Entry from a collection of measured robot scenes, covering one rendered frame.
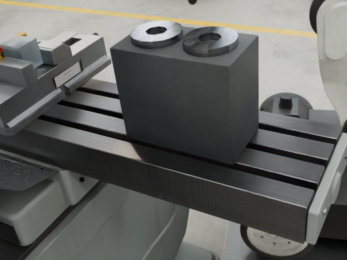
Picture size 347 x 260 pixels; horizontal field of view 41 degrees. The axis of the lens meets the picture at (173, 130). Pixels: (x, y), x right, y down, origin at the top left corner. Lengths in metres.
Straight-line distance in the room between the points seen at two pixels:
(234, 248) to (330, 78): 0.54
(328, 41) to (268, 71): 1.95
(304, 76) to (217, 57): 2.34
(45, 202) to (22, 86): 0.25
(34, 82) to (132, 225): 0.51
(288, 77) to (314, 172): 2.26
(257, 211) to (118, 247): 0.61
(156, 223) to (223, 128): 0.74
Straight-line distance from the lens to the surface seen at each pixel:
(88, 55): 1.13
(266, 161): 0.79
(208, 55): 0.71
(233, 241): 1.39
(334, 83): 1.26
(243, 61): 0.73
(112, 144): 0.87
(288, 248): 1.33
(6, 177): 0.97
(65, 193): 1.01
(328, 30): 1.14
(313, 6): 1.16
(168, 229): 1.51
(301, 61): 3.22
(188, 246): 1.65
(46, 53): 1.05
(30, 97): 1.01
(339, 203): 1.28
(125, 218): 1.27
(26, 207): 0.97
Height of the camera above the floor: 1.43
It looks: 34 degrees down
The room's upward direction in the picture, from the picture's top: 7 degrees counter-clockwise
